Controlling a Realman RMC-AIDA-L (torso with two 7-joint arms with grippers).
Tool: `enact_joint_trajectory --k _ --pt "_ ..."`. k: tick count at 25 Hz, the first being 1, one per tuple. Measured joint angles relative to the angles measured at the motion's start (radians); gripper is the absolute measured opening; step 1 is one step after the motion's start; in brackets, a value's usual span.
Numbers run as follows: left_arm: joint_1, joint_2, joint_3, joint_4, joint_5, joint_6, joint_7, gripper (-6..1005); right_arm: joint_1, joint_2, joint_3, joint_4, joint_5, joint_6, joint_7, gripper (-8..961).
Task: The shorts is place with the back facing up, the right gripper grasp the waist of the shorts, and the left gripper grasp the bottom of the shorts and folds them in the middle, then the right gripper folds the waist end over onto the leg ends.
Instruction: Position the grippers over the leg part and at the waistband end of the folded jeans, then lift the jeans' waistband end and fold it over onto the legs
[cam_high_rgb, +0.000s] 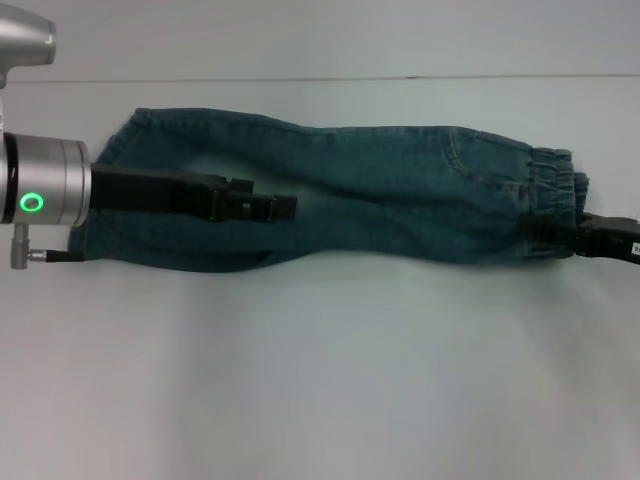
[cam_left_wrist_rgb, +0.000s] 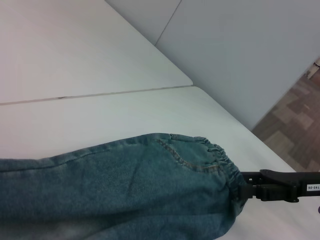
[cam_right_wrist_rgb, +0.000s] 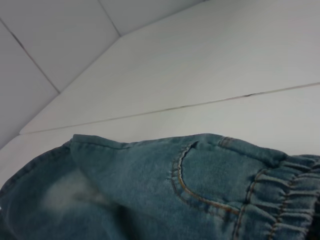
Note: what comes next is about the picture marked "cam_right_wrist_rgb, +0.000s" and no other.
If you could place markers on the blue denim shorts with print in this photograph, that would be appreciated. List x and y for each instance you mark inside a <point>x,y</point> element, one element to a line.
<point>150,195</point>

